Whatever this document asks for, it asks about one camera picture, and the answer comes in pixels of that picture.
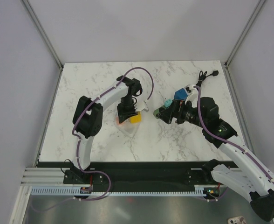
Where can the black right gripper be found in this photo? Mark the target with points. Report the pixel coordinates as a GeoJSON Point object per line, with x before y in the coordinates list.
{"type": "Point", "coordinates": [175, 110]}

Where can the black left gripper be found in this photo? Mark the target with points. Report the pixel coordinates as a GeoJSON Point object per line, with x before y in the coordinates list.
{"type": "Point", "coordinates": [123, 115]}

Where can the teal USB plug adapter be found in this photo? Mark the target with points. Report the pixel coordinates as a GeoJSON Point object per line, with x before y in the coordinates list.
{"type": "Point", "coordinates": [168, 103]}

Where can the yellow plug adapter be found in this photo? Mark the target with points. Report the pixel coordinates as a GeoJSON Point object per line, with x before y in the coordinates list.
{"type": "Point", "coordinates": [136, 118]}

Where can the pink plug adapter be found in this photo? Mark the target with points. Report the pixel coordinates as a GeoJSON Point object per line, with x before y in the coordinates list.
{"type": "Point", "coordinates": [118, 122]}

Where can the blue cube socket adapter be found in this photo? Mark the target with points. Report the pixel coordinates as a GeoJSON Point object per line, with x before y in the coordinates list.
{"type": "Point", "coordinates": [181, 94]}

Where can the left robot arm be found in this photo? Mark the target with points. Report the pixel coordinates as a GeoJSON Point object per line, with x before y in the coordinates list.
{"type": "Point", "coordinates": [88, 116]}

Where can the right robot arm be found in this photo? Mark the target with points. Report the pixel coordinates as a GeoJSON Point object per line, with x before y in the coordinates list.
{"type": "Point", "coordinates": [256, 183]}

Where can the green power strip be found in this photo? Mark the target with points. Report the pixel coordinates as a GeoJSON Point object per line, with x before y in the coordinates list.
{"type": "Point", "coordinates": [157, 112]}

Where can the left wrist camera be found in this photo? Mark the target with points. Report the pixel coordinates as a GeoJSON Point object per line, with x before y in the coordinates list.
{"type": "Point", "coordinates": [141, 106]}

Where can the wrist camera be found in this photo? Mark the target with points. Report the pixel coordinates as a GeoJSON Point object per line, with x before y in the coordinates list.
{"type": "Point", "coordinates": [192, 93]}
{"type": "Point", "coordinates": [141, 106]}

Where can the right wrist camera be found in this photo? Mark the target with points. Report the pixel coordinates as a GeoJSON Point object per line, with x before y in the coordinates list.
{"type": "Point", "coordinates": [192, 93]}

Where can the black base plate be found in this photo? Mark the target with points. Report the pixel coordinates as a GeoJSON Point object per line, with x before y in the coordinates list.
{"type": "Point", "coordinates": [145, 175]}

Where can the white slotted cable duct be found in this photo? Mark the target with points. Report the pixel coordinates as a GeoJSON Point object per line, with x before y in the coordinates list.
{"type": "Point", "coordinates": [81, 191]}

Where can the aluminium frame rail left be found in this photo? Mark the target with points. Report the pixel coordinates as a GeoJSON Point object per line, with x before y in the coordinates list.
{"type": "Point", "coordinates": [40, 29]}

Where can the aluminium frame rail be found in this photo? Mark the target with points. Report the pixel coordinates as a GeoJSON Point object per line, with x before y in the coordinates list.
{"type": "Point", "coordinates": [245, 31]}
{"type": "Point", "coordinates": [40, 29]}

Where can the aluminium frame rail right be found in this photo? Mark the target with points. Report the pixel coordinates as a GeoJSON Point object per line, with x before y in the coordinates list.
{"type": "Point", "coordinates": [245, 31]}

